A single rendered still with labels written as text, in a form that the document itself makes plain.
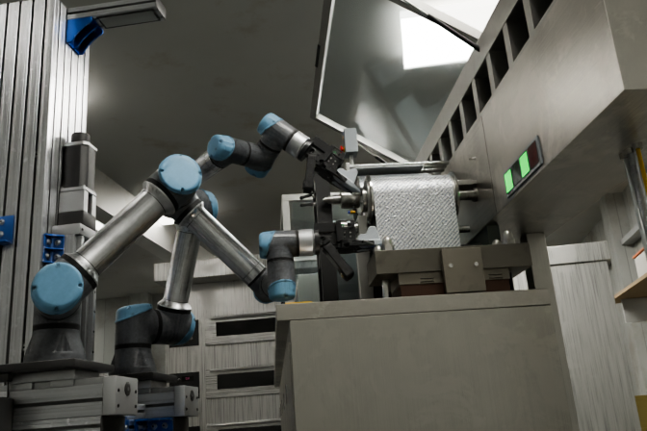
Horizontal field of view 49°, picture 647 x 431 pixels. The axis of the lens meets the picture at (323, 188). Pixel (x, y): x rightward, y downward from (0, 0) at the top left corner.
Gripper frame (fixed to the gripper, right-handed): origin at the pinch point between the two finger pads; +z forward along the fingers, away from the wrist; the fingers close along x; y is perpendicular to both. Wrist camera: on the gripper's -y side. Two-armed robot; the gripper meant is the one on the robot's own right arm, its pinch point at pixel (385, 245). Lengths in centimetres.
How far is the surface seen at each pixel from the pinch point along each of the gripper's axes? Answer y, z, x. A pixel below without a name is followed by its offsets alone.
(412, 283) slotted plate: -14.7, 2.5, -18.9
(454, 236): 1.6, 20.2, -0.2
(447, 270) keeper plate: -12.7, 10.9, -21.9
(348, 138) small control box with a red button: 58, 0, 58
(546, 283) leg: -11, 50, 13
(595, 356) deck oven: -13, 195, 304
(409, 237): 2.1, 7.1, -0.3
